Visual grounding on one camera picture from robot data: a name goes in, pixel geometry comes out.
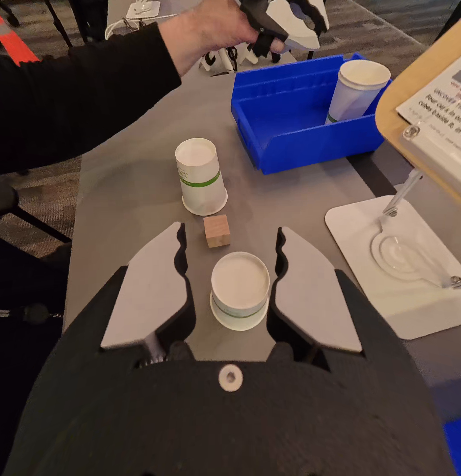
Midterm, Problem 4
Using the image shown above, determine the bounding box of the instruction sheet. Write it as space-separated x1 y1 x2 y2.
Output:
396 48 461 157

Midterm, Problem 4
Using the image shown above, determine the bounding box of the black badge reel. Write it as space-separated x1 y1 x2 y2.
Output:
0 303 64 324

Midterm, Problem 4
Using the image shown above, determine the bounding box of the person's left hand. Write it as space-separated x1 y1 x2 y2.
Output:
158 0 287 77

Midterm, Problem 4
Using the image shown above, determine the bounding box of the wooden cube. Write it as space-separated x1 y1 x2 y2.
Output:
203 214 231 248

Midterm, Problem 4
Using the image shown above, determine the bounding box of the spare black white gripper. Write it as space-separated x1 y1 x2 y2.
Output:
238 43 290 64
199 46 239 73

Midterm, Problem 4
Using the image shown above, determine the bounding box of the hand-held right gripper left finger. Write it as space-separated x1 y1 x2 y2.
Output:
100 222 197 358

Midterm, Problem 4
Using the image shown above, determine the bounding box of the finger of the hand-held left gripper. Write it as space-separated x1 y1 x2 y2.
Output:
265 0 321 51
290 0 330 36

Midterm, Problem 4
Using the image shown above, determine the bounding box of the white paper cup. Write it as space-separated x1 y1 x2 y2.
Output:
338 59 391 91
175 138 228 216
210 252 271 331
324 74 388 125

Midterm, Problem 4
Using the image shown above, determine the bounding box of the white charger with cable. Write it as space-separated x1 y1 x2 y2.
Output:
104 0 181 41

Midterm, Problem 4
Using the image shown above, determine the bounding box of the orange safety vest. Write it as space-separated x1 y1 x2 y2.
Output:
0 9 39 65

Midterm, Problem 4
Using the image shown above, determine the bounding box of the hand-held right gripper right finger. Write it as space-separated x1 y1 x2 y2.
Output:
266 226 363 364

